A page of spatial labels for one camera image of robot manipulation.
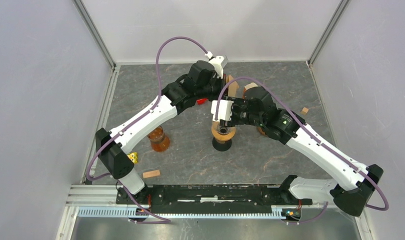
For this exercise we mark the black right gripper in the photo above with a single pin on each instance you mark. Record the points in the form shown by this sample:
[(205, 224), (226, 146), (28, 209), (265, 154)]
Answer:
[(237, 102)]

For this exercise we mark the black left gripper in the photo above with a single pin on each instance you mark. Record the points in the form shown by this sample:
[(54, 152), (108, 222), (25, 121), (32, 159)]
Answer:
[(221, 83)]

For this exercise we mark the clear ribbed glass dripper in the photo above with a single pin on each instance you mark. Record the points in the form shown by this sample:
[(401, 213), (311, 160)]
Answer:
[(222, 130)]

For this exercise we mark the orange filter box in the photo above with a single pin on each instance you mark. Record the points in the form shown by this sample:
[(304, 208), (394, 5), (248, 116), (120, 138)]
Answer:
[(247, 87)]

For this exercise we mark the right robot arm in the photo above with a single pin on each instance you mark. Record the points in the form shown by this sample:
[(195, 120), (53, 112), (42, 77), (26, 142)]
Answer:
[(352, 183)]

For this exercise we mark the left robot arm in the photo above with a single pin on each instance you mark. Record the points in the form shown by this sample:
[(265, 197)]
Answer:
[(204, 80)]

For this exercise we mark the red toy block base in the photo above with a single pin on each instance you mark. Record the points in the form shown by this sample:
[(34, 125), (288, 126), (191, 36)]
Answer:
[(201, 101)]

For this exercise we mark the small wooden cube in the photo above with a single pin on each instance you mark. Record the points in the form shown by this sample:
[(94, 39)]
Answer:
[(304, 111)]

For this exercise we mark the amber glass flask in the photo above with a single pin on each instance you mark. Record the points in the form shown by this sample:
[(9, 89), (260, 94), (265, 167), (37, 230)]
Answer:
[(159, 141)]

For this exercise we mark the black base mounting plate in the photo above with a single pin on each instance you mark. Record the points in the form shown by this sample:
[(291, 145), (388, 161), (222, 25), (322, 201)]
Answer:
[(212, 198)]

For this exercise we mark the small wooden plank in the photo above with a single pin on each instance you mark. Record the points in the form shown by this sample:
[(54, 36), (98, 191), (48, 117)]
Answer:
[(151, 174)]

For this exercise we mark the yellow toy block figure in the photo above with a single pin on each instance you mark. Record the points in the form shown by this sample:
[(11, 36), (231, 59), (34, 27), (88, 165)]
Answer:
[(133, 156)]

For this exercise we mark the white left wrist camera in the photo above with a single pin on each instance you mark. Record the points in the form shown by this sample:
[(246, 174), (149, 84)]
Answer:
[(218, 62)]

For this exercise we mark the grey slotted cable duct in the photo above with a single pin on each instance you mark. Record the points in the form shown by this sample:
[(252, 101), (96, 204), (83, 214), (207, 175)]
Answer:
[(133, 213)]

